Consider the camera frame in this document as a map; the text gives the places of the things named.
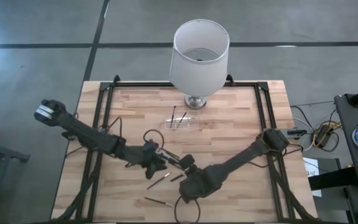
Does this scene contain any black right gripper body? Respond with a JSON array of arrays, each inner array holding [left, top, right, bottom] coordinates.
[[178, 166, 223, 202]]

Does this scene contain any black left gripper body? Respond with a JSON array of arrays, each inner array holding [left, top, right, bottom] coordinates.
[[124, 146, 167, 167]]

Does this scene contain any clear acrylic brush organizer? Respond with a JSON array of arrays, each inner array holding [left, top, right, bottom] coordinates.
[[165, 116, 199, 130]]

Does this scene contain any table lamp white shade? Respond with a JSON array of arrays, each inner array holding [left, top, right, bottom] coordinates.
[[168, 19, 231, 110]]

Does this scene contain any grey control box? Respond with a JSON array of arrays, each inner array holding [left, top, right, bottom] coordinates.
[[286, 128, 308, 139]]

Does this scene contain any white paper sheet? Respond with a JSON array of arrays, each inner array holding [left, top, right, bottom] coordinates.
[[303, 157, 323, 198]]

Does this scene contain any dark grey cart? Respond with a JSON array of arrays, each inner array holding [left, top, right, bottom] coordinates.
[[334, 93, 358, 192]]

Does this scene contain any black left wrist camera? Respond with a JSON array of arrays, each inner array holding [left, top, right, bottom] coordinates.
[[144, 140, 160, 154]]

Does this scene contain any black left camera cable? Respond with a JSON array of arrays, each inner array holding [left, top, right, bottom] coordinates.
[[143, 129, 165, 150]]

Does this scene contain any black camera cable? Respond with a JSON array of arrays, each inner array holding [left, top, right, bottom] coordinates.
[[143, 129, 165, 150], [174, 195, 201, 223]]

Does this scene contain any black right camera cable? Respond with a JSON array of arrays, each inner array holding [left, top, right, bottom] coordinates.
[[174, 195, 201, 223]]

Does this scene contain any black aluminium table frame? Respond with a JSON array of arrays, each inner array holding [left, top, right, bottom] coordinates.
[[73, 74, 312, 223]]

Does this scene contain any yellow cable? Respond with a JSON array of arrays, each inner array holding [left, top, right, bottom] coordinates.
[[312, 121, 343, 149]]

